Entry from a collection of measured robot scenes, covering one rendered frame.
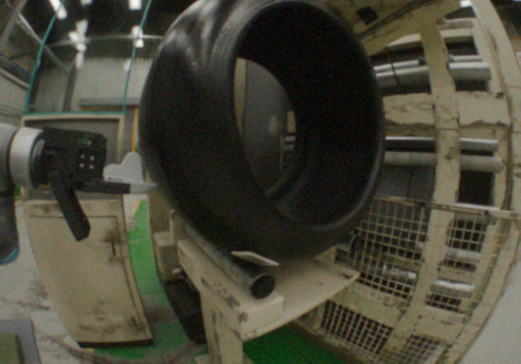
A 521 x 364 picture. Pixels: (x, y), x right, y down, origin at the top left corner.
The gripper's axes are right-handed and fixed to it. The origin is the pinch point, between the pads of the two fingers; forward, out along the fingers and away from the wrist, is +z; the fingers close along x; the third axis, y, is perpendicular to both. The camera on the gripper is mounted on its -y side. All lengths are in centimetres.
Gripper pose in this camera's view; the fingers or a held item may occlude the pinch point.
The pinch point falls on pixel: (151, 190)
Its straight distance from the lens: 35.2
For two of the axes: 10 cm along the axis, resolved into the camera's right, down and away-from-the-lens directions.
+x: -5.8, -0.6, 8.1
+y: 1.4, -9.9, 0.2
